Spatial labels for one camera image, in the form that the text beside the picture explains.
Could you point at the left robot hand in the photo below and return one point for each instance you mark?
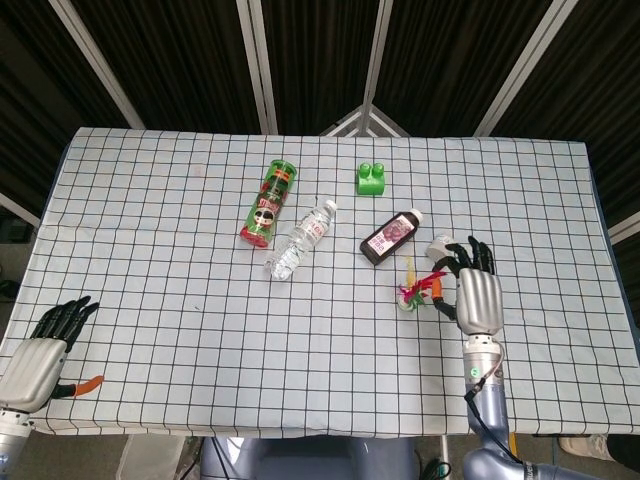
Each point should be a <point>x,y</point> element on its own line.
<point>32,370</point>

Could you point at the white plastic bin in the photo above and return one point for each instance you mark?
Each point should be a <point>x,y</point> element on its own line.
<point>150,460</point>

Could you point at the checked white tablecloth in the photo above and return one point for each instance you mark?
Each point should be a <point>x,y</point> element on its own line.
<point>175,300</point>

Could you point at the green toy building block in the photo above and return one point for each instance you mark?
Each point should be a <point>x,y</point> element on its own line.
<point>370,185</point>

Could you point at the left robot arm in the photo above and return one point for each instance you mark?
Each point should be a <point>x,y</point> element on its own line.
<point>10,440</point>

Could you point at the blue-grey robot torso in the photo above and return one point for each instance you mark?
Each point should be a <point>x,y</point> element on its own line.
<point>300,460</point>

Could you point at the white triangular frame brace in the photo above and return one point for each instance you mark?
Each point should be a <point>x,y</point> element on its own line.
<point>367,120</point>

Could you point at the small white round jar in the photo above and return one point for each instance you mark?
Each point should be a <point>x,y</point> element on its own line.
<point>439,247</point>

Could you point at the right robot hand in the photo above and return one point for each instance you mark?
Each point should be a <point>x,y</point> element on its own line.
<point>480,300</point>

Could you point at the clear plastic water bottle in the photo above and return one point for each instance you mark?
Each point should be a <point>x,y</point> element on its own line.
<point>300,240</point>

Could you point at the beige shoe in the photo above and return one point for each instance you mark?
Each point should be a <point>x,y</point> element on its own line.
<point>582,447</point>

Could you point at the black pleated curtain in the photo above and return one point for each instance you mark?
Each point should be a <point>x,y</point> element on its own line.
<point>190,50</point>

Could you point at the dark grape juice bottle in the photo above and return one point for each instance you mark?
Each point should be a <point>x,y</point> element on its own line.
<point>387,240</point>

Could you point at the white metal frame post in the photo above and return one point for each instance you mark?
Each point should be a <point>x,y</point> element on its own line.
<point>258,65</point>
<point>518,65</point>
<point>100,65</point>
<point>376,65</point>

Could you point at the green Pringles can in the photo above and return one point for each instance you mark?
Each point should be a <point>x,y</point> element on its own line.
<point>267,210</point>

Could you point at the colourful feather shuttlecock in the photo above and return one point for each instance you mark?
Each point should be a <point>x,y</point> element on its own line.
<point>409,300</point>

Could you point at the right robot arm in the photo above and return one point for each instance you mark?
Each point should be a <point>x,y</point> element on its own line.
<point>492,415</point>

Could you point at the white metal frame rail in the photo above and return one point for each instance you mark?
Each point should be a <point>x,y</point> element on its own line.
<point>17,207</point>
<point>625,229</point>

